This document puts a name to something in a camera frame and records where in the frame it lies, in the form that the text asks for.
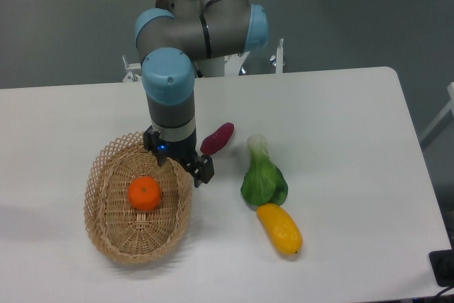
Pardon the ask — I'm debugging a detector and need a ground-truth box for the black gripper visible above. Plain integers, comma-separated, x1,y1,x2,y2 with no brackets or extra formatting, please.
143,126,215,188

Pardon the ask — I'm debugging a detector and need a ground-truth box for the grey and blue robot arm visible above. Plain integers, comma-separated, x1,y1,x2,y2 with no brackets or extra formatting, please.
134,0,269,185

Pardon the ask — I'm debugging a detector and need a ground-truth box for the oval woven wicker basket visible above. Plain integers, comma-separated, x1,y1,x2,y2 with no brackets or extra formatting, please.
84,132,193,265

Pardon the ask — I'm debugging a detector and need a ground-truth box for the purple sweet potato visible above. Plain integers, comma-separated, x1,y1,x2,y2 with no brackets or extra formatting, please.
200,122,235,155

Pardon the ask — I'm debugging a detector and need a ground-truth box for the orange fruit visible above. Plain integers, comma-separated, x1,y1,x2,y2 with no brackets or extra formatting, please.
128,176,161,211

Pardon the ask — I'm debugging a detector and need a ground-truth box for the green bok choy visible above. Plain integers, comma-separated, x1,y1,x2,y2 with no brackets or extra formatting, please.
240,134,288,206

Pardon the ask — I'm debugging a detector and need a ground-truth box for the yellow mango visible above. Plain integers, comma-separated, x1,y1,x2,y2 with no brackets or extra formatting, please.
256,203,304,255

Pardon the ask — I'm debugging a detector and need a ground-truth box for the black device at table edge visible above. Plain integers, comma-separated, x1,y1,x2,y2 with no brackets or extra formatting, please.
428,249,453,287

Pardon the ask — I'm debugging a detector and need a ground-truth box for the white frame at right edge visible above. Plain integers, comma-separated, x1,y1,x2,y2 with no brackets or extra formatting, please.
419,82,453,150

